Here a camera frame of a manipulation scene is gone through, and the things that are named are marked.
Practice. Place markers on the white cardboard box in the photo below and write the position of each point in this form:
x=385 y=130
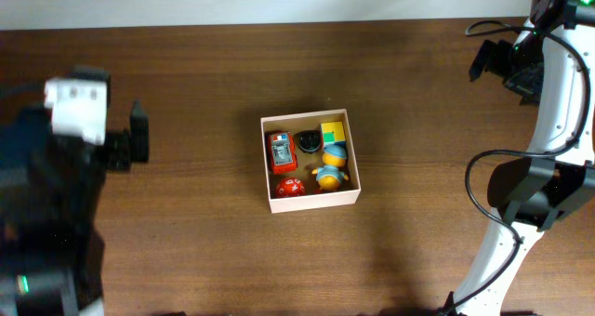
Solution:
x=348 y=193

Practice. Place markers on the red lettered ball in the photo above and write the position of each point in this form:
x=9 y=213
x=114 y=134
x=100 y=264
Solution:
x=290 y=187

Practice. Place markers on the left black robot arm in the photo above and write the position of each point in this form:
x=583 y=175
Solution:
x=55 y=156

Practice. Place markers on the black round cap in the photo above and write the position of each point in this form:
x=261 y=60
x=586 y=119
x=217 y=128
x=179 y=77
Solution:
x=309 y=141

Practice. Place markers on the red toy truck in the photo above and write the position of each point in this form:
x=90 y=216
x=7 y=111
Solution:
x=282 y=153

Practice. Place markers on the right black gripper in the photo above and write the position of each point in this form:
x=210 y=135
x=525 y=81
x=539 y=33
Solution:
x=529 y=87

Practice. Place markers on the colourful puzzle cube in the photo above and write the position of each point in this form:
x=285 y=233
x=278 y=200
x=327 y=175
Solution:
x=333 y=133

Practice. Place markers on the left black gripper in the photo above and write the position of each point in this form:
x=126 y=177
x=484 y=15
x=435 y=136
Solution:
x=130 y=142

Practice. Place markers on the yellow duck toy blue hat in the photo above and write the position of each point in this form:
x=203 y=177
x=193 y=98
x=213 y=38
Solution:
x=331 y=176

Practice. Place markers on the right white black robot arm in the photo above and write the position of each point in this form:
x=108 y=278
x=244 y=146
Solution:
x=550 y=65

